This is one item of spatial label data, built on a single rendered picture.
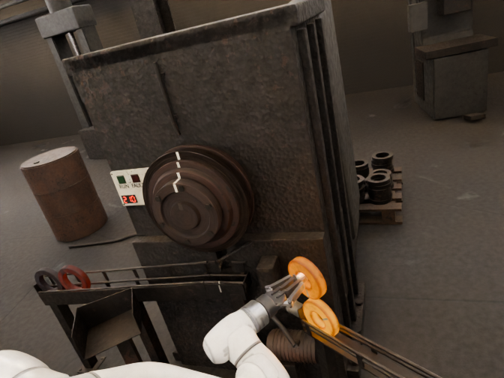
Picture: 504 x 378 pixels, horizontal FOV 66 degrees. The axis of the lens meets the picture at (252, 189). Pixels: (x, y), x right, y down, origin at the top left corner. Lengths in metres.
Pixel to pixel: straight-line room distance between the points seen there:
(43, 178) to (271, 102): 3.21
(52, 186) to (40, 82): 6.50
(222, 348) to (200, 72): 0.97
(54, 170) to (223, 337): 3.34
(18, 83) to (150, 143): 9.48
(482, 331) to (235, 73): 1.84
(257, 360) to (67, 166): 3.47
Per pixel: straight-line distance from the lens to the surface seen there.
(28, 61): 10.69
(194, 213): 1.49
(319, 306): 1.46
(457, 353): 2.37
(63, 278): 2.40
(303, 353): 1.71
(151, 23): 4.38
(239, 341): 1.19
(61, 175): 4.31
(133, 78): 1.69
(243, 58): 1.47
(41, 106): 10.89
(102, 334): 2.02
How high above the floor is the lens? 1.77
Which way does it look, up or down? 24 degrees down
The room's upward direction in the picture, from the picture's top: 14 degrees counter-clockwise
